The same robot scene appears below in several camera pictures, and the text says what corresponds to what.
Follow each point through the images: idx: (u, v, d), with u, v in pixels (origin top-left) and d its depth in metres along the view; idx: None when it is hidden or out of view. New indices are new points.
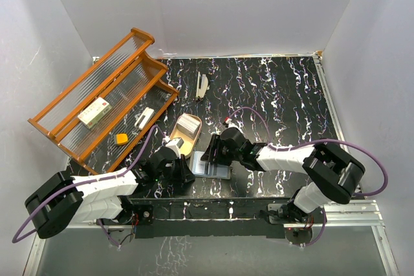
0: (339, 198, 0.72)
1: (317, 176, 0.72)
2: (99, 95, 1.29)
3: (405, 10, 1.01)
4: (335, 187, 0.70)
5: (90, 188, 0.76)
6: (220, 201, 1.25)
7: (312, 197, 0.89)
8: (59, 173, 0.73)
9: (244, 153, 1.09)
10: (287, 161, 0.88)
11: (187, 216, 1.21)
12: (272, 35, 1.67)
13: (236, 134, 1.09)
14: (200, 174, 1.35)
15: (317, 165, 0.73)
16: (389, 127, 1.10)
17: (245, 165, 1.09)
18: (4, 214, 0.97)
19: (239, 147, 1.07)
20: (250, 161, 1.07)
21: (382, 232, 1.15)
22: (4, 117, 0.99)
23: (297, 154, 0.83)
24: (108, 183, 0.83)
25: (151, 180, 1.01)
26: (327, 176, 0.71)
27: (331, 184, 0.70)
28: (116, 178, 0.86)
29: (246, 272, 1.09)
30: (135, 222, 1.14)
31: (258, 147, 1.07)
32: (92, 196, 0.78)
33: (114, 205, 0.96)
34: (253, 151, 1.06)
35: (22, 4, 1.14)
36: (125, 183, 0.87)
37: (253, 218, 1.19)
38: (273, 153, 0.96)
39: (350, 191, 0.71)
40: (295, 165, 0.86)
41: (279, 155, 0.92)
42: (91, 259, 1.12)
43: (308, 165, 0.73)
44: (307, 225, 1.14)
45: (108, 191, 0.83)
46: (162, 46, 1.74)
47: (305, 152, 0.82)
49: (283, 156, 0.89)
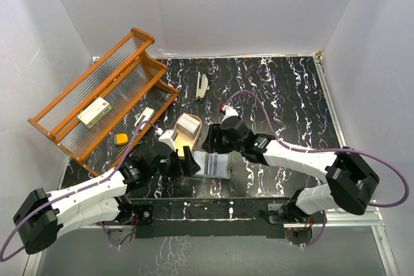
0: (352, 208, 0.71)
1: (337, 189, 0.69)
2: (99, 96, 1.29)
3: (405, 10, 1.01)
4: (354, 201, 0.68)
5: (68, 202, 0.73)
6: (220, 201, 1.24)
7: (317, 201, 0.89)
8: (35, 192, 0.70)
9: (247, 145, 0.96)
10: (302, 165, 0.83)
11: (187, 216, 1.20)
12: (272, 35, 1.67)
13: (239, 123, 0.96)
14: (200, 174, 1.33)
15: (341, 178, 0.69)
16: (389, 128, 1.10)
17: (247, 157, 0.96)
18: (4, 214, 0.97)
19: (242, 138, 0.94)
20: (252, 153, 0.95)
21: (382, 232, 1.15)
22: (4, 117, 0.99)
23: (316, 160, 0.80)
24: (90, 192, 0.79)
25: (146, 177, 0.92)
26: (349, 189, 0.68)
27: (351, 198, 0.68)
28: (99, 184, 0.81)
29: (246, 272, 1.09)
30: (135, 222, 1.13)
31: (264, 139, 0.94)
32: (74, 209, 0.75)
33: (109, 209, 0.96)
34: (259, 143, 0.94)
35: (21, 1, 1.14)
36: (109, 189, 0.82)
37: (253, 218, 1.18)
38: (284, 152, 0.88)
39: (366, 204, 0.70)
40: (309, 169, 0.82)
41: (291, 156, 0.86)
42: (91, 259, 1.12)
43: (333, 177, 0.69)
44: (307, 225, 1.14)
45: (92, 200, 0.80)
46: (162, 46, 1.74)
47: (325, 159, 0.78)
49: (298, 158, 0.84)
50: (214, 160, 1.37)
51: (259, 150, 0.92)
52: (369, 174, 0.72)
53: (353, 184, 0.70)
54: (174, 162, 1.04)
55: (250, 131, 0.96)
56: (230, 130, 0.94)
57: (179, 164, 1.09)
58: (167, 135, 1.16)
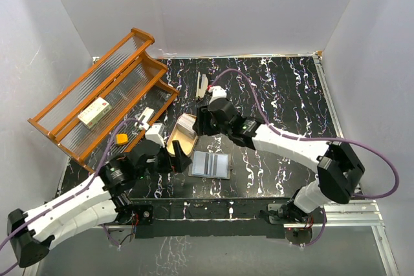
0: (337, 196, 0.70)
1: (327, 178, 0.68)
2: (99, 96, 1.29)
3: (405, 10, 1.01)
4: (341, 191, 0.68)
5: (44, 222, 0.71)
6: (220, 201, 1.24)
7: (310, 196, 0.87)
8: (10, 216, 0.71)
9: (235, 128, 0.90)
10: (292, 152, 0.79)
11: (187, 216, 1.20)
12: (272, 35, 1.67)
13: (226, 105, 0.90)
14: (200, 174, 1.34)
15: (331, 167, 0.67)
16: (389, 128, 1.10)
17: (234, 140, 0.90)
18: (4, 214, 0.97)
19: (229, 121, 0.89)
20: (239, 136, 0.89)
21: (382, 232, 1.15)
22: (4, 117, 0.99)
23: (308, 149, 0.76)
24: (67, 206, 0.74)
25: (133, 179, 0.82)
26: (337, 179, 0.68)
27: (338, 186, 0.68)
28: (76, 196, 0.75)
29: (246, 272, 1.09)
30: (135, 222, 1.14)
31: (253, 122, 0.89)
32: (54, 225, 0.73)
33: (105, 212, 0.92)
34: (246, 126, 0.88)
35: (21, 0, 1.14)
36: (89, 199, 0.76)
37: (253, 218, 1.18)
38: (275, 138, 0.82)
39: (352, 193, 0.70)
40: (299, 158, 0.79)
41: (281, 142, 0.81)
42: (91, 260, 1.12)
43: (324, 167, 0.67)
44: (307, 225, 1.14)
45: (73, 212, 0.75)
46: (162, 46, 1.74)
47: (316, 150, 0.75)
49: (289, 146, 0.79)
50: (213, 160, 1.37)
51: (248, 133, 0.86)
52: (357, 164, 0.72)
53: (341, 174, 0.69)
54: (163, 158, 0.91)
55: (237, 114, 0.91)
56: (217, 112, 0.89)
57: (169, 162, 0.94)
58: (152, 131, 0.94)
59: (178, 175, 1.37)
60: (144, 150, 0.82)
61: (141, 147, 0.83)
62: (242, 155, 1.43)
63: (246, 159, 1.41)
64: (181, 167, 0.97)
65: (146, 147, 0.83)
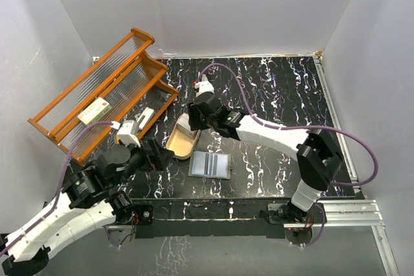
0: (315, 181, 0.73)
1: (306, 165, 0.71)
2: (99, 96, 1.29)
3: (405, 10, 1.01)
4: (320, 177, 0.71)
5: (22, 245, 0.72)
6: (220, 201, 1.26)
7: (301, 190, 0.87)
8: None
9: (219, 119, 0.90)
10: (274, 141, 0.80)
11: (187, 216, 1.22)
12: (272, 35, 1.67)
13: (210, 98, 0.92)
14: (200, 174, 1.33)
15: (310, 155, 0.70)
16: (389, 128, 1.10)
17: (219, 132, 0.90)
18: (4, 214, 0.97)
19: (214, 113, 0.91)
20: (224, 127, 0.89)
21: (382, 232, 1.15)
22: (4, 117, 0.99)
23: (289, 138, 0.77)
24: (37, 230, 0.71)
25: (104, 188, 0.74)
26: (316, 166, 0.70)
27: (317, 173, 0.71)
28: (44, 218, 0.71)
29: (246, 272, 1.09)
30: (135, 222, 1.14)
31: (237, 114, 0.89)
32: (34, 246, 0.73)
33: (100, 219, 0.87)
34: (231, 117, 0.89)
35: (21, 0, 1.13)
36: (57, 219, 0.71)
37: (253, 218, 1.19)
38: (258, 128, 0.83)
39: (330, 180, 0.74)
40: (280, 147, 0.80)
41: (264, 132, 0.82)
42: (91, 260, 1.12)
43: (303, 154, 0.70)
44: (307, 226, 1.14)
45: (47, 233, 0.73)
46: (162, 46, 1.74)
47: (296, 138, 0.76)
49: (270, 136, 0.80)
50: (214, 159, 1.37)
51: (231, 124, 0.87)
52: (336, 152, 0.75)
53: (320, 161, 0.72)
54: (140, 159, 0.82)
55: (222, 106, 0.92)
56: (202, 105, 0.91)
57: (147, 159, 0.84)
58: (123, 130, 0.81)
59: (178, 175, 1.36)
60: (114, 158, 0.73)
61: (111, 154, 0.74)
62: (242, 155, 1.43)
63: (246, 159, 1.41)
64: (162, 164, 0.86)
65: (116, 153, 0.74)
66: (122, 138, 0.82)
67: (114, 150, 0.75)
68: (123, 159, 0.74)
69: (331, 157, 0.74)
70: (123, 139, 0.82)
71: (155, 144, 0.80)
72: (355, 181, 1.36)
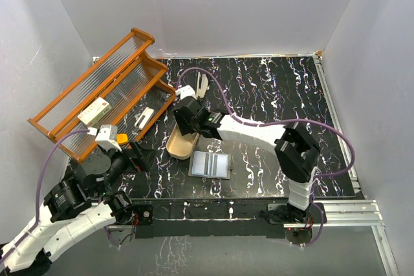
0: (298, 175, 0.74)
1: (285, 159, 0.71)
2: (99, 96, 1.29)
3: (405, 10, 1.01)
4: (300, 170, 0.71)
5: (15, 256, 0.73)
6: (220, 201, 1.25)
7: (293, 187, 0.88)
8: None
9: (201, 121, 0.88)
10: (253, 139, 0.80)
11: (187, 216, 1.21)
12: (272, 35, 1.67)
13: (189, 101, 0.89)
14: (200, 174, 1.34)
15: (288, 149, 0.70)
16: (389, 128, 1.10)
17: (201, 134, 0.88)
18: (4, 214, 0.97)
19: (195, 116, 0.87)
20: (206, 128, 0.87)
21: (382, 232, 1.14)
22: (4, 117, 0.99)
23: (267, 134, 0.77)
24: (26, 244, 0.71)
25: (87, 200, 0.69)
26: (295, 159, 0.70)
27: (297, 167, 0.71)
28: (29, 231, 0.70)
29: (246, 272, 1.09)
30: (135, 222, 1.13)
31: (218, 114, 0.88)
32: (28, 256, 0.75)
33: (99, 222, 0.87)
34: (212, 118, 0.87)
35: (21, 0, 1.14)
36: (43, 233, 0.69)
37: (253, 218, 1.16)
38: (238, 127, 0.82)
39: (310, 172, 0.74)
40: (260, 144, 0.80)
41: (244, 130, 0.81)
42: (90, 260, 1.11)
43: (281, 149, 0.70)
44: (307, 226, 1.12)
45: (37, 244, 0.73)
46: (162, 46, 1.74)
47: (274, 134, 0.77)
49: (250, 133, 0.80)
50: (214, 159, 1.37)
51: (213, 124, 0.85)
52: (314, 144, 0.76)
53: (298, 154, 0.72)
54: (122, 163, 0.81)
55: (202, 108, 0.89)
56: (181, 108, 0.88)
57: (130, 162, 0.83)
58: (101, 136, 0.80)
59: (178, 175, 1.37)
60: (92, 169, 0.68)
61: (91, 164, 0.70)
62: (242, 155, 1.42)
63: (246, 159, 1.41)
64: (147, 165, 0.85)
65: (97, 162, 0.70)
66: (101, 143, 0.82)
67: (96, 159, 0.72)
68: (103, 168, 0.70)
69: (310, 149, 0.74)
70: (103, 144, 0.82)
71: (137, 147, 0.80)
72: (355, 180, 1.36)
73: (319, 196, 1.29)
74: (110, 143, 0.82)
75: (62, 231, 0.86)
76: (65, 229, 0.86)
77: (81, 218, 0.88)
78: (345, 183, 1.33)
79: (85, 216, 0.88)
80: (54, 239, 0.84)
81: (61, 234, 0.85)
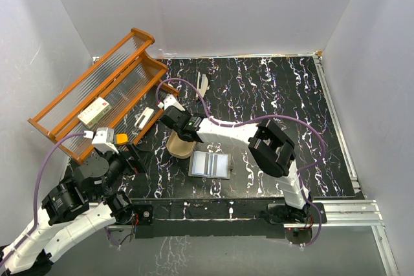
0: (274, 171, 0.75)
1: (259, 156, 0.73)
2: (99, 96, 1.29)
3: (405, 9, 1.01)
4: (275, 166, 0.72)
5: (15, 259, 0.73)
6: (220, 201, 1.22)
7: (282, 185, 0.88)
8: None
9: (182, 127, 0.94)
10: (230, 139, 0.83)
11: (187, 216, 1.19)
12: (272, 35, 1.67)
13: (170, 109, 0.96)
14: (200, 174, 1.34)
15: (261, 147, 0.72)
16: (389, 128, 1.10)
17: (184, 138, 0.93)
18: (4, 214, 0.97)
19: (176, 122, 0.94)
20: (186, 132, 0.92)
21: (382, 232, 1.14)
22: (4, 117, 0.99)
23: (241, 133, 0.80)
24: (25, 245, 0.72)
25: (85, 202, 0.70)
26: (268, 155, 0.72)
27: (271, 163, 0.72)
28: (26, 234, 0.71)
29: (246, 272, 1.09)
30: (135, 222, 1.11)
31: (197, 118, 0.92)
32: (28, 258, 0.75)
33: (99, 222, 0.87)
34: (192, 122, 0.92)
35: (21, 1, 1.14)
36: (41, 234, 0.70)
37: (253, 218, 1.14)
38: (215, 128, 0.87)
39: (286, 167, 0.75)
40: (237, 143, 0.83)
41: (221, 130, 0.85)
42: (90, 260, 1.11)
43: (254, 146, 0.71)
44: (307, 226, 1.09)
45: (37, 246, 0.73)
46: (162, 46, 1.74)
47: (248, 132, 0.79)
49: (226, 133, 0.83)
50: (214, 159, 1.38)
51: (193, 128, 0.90)
52: (286, 139, 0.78)
53: (272, 150, 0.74)
54: (118, 166, 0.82)
55: (183, 115, 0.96)
56: (162, 117, 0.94)
57: (128, 164, 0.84)
58: (99, 139, 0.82)
59: (178, 175, 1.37)
60: (90, 172, 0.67)
61: (88, 167, 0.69)
62: (242, 155, 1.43)
63: (246, 159, 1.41)
64: (143, 166, 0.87)
65: (94, 165, 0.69)
66: (98, 145, 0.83)
67: (94, 161, 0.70)
68: (101, 172, 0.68)
69: (283, 145, 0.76)
70: (99, 147, 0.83)
71: (134, 148, 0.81)
72: (355, 180, 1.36)
73: (319, 196, 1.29)
74: (107, 145, 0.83)
75: (62, 233, 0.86)
76: (64, 230, 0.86)
77: (81, 218, 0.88)
78: (345, 183, 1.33)
79: (85, 217, 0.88)
80: (54, 240, 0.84)
81: (61, 236, 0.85)
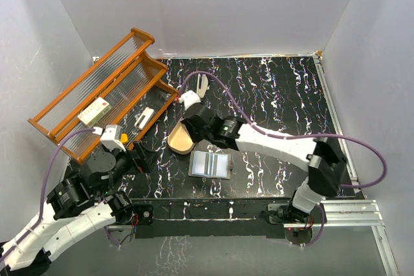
0: (325, 190, 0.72)
1: (317, 176, 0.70)
2: (99, 96, 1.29)
3: (405, 9, 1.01)
4: (330, 185, 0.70)
5: (15, 255, 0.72)
6: (220, 201, 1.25)
7: (305, 194, 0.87)
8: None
9: (215, 130, 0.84)
10: (279, 152, 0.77)
11: (187, 216, 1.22)
12: (272, 35, 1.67)
13: (201, 109, 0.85)
14: (200, 174, 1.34)
15: (321, 165, 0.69)
16: (389, 127, 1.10)
17: (217, 144, 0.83)
18: (5, 214, 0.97)
19: (208, 125, 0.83)
20: (220, 138, 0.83)
21: (382, 232, 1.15)
22: (4, 117, 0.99)
23: (295, 148, 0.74)
24: (27, 242, 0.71)
25: (90, 197, 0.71)
26: (326, 175, 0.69)
27: (328, 182, 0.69)
28: (29, 229, 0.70)
29: (246, 272, 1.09)
30: (135, 222, 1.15)
31: (233, 122, 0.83)
32: (29, 254, 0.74)
33: (100, 220, 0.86)
34: (228, 127, 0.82)
35: (21, 0, 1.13)
36: (44, 230, 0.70)
37: (253, 218, 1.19)
38: (259, 138, 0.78)
39: (338, 186, 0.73)
40: (286, 158, 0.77)
41: (267, 142, 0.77)
42: (89, 260, 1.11)
43: (315, 166, 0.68)
44: (307, 226, 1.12)
45: (39, 242, 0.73)
46: (162, 46, 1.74)
47: (303, 147, 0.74)
49: (275, 146, 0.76)
50: (214, 159, 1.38)
51: (231, 135, 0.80)
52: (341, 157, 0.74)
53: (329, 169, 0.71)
54: (125, 164, 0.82)
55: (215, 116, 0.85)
56: (195, 117, 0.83)
57: (134, 163, 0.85)
58: (107, 136, 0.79)
59: (178, 175, 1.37)
60: (98, 167, 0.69)
61: (96, 162, 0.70)
62: (242, 155, 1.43)
63: (246, 159, 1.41)
64: (149, 166, 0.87)
65: (101, 160, 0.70)
66: (106, 143, 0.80)
67: (100, 156, 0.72)
68: (108, 167, 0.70)
69: (338, 164, 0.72)
70: (107, 144, 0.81)
71: (141, 147, 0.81)
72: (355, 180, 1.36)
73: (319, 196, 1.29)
74: (115, 143, 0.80)
75: (62, 231, 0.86)
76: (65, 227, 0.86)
77: (81, 217, 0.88)
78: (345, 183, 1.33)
79: (85, 215, 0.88)
80: (53, 238, 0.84)
81: (61, 234, 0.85)
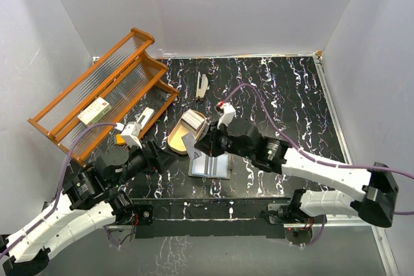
0: (380, 222, 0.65)
1: (370, 207, 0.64)
2: (99, 96, 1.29)
3: (405, 9, 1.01)
4: (387, 220, 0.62)
5: (22, 246, 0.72)
6: (220, 201, 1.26)
7: (327, 207, 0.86)
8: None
9: (258, 152, 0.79)
10: (330, 181, 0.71)
11: (187, 216, 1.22)
12: (272, 35, 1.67)
13: (250, 128, 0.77)
14: (200, 174, 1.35)
15: (378, 198, 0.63)
16: (389, 127, 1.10)
17: (259, 167, 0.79)
18: (4, 214, 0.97)
19: (254, 147, 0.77)
20: (264, 161, 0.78)
21: (382, 232, 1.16)
22: (4, 117, 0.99)
23: (349, 178, 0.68)
24: (38, 232, 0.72)
25: (105, 190, 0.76)
26: (384, 209, 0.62)
27: (385, 216, 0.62)
28: (43, 220, 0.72)
29: (246, 272, 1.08)
30: (135, 222, 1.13)
31: (277, 144, 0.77)
32: (35, 247, 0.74)
33: (101, 219, 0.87)
34: (272, 150, 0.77)
35: (21, 0, 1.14)
36: (59, 220, 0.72)
37: (253, 218, 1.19)
38: (308, 163, 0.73)
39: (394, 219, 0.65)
40: (337, 187, 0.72)
41: (317, 169, 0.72)
42: (89, 260, 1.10)
43: (371, 198, 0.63)
44: (307, 226, 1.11)
45: (48, 234, 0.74)
46: (162, 46, 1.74)
47: (358, 178, 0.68)
49: (326, 174, 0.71)
50: (214, 161, 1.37)
51: (277, 161, 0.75)
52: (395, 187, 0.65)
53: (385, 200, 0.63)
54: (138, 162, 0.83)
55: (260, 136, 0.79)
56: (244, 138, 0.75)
57: (149, 163, 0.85)
58: (126, 131, 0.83)
59: (178, 175, 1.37)
60: (112, 160, 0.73)
61: (110, 156, 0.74)
62: None
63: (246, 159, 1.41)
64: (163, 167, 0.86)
65: (114, 154, 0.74)
66: (125, 138, 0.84)
67: (114, 150, 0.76)
68: (121, 160, 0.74)
69: (392, 194, 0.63)
70: (126, 139, 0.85)
71: (154, 145, 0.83)
72: None
73: None
74: (132, 139, 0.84)
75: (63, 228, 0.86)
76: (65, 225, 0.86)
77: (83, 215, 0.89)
78: None
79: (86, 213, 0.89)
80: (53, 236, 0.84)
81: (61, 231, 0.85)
